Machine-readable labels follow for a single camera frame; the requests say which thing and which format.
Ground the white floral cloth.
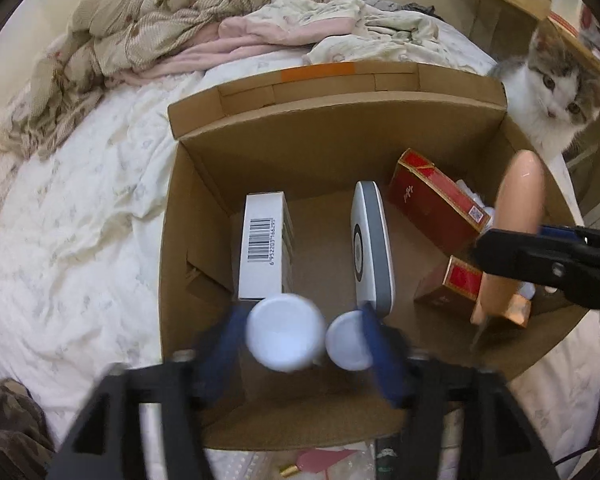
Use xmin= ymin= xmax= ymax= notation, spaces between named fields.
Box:
xmin=245 ymin=0 xmax=498 ymax=73

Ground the white and tabby cat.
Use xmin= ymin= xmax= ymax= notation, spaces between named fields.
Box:
xmin=487 ymin=25 xmax=600 ymax=156

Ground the beige patterned quilt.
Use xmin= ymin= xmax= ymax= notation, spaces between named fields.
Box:
xmin=0 ymin=0 xmax=341 ymax=161

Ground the red box with barcode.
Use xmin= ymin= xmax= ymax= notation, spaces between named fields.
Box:
xmin=387 ymin=148 xmax=493 ymax=256

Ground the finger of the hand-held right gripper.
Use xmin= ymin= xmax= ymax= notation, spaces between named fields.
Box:
xmin=472 ymin=227 xmax=588 ymax=293
xmin=539 ymin=224 xmax=600 ymax=256

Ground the cardboard box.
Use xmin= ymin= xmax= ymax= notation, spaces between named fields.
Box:
xmin=157 ymin=60 xmax=591 ymax=453

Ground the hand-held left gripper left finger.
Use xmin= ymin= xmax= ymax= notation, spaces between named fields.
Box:
xmin=47 ymin=304 xmax=252 ymax=480

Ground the pink item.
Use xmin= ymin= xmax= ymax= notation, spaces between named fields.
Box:
xmin=280 ymin=447 xmax=358 ymax=476

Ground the white and grey device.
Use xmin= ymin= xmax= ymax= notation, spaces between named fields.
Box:
xmin=350 ymin=181 xmax=397 ymax=318

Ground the white box with barcode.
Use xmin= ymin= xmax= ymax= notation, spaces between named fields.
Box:
xmin=237 ymin=191 xmax=296 ymax=301

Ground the red box with gold emblem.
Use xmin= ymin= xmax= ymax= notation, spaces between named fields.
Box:
xmin=414 ymin=255 xmax=532 ymax=328

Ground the camouflage cloth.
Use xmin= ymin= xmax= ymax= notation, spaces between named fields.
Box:
xmin=0 ymin=377 xmax=56 ymax=480

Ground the small white round lid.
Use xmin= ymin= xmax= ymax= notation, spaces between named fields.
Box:
xmin=324 ymin=310 xmax=376 ymax=372

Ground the pink cloth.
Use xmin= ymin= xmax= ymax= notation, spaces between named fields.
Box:
xmin=120 ymin=15 xmax=356 ymax=78

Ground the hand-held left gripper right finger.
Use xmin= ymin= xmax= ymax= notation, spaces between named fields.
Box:
xmin=360 ymin=302 xmax=561 ymax=480

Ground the white and red box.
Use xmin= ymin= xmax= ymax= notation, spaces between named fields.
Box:
xmin=547 ymin=0 xmax=598 ymax=43

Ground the large white round lid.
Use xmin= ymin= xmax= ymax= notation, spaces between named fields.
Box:
xmin=245 ymin=294 xmax=327 ymax=373

